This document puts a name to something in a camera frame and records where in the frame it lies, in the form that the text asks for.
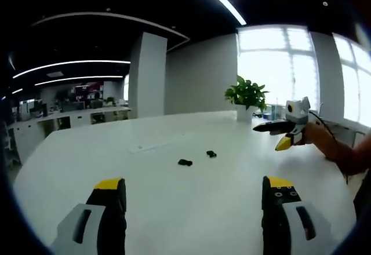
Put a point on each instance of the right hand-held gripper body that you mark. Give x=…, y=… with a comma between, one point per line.
x=297, y=110

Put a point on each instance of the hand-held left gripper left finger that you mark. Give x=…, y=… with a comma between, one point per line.
x=98, y=217

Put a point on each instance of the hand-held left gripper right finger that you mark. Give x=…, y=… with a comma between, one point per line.
x=285, y=217

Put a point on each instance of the black plastic buckle part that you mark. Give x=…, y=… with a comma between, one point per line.
x=185, y=162
x=211, y=153

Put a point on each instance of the person's right hand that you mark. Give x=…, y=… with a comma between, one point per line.
x=314, y=134

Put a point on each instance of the green potted plant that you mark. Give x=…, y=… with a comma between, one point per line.
x=247, y=98

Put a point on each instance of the person's dark clothing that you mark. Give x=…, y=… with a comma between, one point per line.
x=363, y=194

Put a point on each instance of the white paper sheet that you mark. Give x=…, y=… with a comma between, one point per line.
x=163, y=144

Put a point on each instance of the white office counter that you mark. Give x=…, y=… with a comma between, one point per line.
x=69, y=121

